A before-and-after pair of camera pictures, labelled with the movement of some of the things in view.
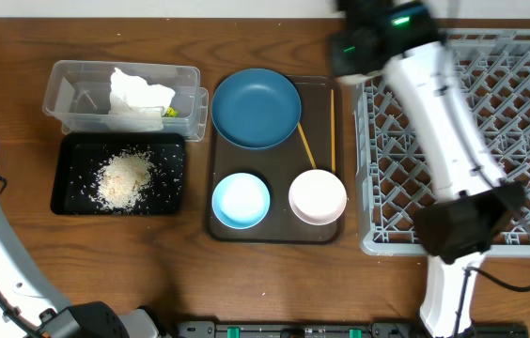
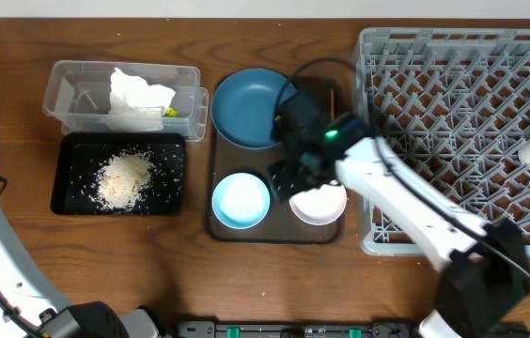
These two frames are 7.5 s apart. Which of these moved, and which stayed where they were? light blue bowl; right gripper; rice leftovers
Moved: right gripper
Stayed: rice leftovers; light blue bowl
